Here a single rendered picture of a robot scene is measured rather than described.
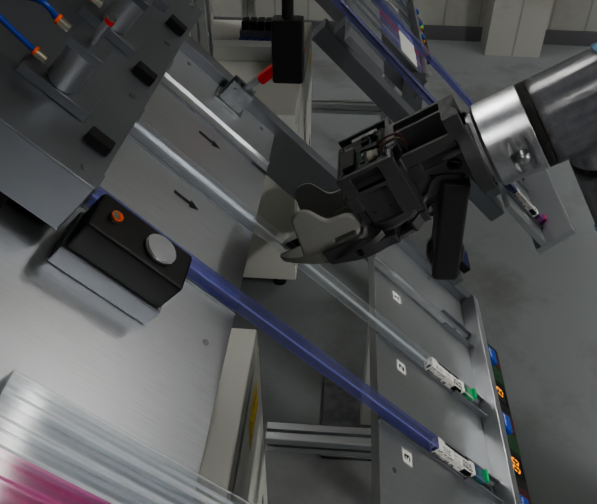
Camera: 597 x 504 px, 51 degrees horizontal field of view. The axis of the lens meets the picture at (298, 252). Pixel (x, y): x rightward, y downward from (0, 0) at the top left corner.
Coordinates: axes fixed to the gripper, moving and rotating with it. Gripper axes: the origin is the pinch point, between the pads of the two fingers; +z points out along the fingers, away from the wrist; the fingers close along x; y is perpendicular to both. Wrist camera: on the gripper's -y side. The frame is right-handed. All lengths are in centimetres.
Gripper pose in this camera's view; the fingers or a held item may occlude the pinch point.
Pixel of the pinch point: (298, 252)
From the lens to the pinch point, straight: 62.3
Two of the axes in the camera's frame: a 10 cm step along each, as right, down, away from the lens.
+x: -0.8, 6.3, -7.7
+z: -8.4, 3.7, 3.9
